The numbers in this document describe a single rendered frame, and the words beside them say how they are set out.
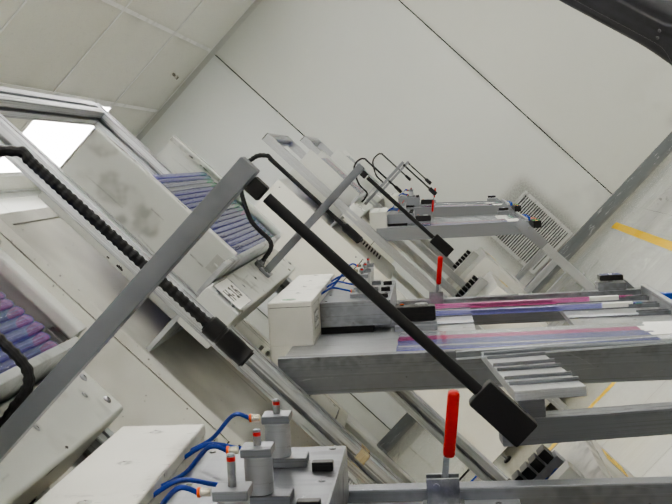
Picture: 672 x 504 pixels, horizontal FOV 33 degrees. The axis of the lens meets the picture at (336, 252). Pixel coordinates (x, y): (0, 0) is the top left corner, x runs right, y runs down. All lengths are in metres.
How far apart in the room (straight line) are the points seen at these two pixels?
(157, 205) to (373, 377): 0.48
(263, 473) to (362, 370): 0.98
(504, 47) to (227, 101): 2.08
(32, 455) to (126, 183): 1.09
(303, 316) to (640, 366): 0.59
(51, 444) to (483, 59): 7.64
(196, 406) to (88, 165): 0.46
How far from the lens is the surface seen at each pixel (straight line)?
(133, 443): 1.04
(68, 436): 1.02
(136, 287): 0.80
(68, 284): 1.92
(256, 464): 0.88
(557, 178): 8.50
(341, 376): 1.85
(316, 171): 5.49
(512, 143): 8.47
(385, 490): 1.09
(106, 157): 1.99
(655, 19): 0.93
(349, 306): 2.15
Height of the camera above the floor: 1.25
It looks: level
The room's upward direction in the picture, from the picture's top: 48 degrees counter-clockwise
